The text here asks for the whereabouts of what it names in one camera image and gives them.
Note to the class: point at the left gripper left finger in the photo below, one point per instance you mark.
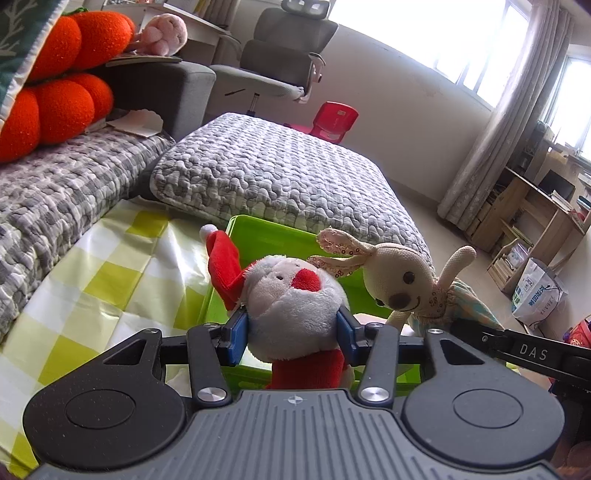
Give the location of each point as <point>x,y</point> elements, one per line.
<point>210,347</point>

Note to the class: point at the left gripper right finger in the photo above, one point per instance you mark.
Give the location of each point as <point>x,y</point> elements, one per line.
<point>374,346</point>

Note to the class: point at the beige bunny plush doll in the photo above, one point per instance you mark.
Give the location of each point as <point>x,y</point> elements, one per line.
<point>400,279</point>

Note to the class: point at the white red santa plush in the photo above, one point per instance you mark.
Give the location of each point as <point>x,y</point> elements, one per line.
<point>292,307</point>

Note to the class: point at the white printed paper bag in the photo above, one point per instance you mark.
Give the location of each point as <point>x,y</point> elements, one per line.
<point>538,293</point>

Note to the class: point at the yellow white checkered tablecloth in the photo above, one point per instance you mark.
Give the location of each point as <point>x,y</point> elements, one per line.
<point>142,265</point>

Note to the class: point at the green plastic storage box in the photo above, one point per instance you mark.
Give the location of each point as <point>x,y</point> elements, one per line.
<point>254,239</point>

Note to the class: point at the wooden desk with shelves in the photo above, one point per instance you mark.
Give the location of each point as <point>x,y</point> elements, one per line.
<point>539,209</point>

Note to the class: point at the grey quilted ottoman cushion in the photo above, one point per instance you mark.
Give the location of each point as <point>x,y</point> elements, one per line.
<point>237,164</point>

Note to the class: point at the grey sofa with quilted cover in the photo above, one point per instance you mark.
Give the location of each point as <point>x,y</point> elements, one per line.
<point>51,197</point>

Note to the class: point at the red plastic stool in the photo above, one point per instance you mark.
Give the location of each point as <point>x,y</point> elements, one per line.
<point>332,121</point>

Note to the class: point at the white paper scrap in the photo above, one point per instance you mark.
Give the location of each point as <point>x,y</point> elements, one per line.
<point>143,123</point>

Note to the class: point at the grey patterned curtain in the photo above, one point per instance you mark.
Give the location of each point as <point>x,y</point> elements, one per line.
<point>544,52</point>

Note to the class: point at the orange carrot plush pillow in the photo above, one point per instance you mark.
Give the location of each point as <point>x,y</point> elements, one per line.
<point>61,98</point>

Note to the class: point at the grey office chair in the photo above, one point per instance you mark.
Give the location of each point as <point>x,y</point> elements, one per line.
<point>284,57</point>

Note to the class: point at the pink plush toy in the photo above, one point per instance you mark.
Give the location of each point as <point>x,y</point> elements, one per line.
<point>163,35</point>

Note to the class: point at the dark green patterned pillow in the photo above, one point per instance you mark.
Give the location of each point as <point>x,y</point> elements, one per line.
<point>25,26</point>

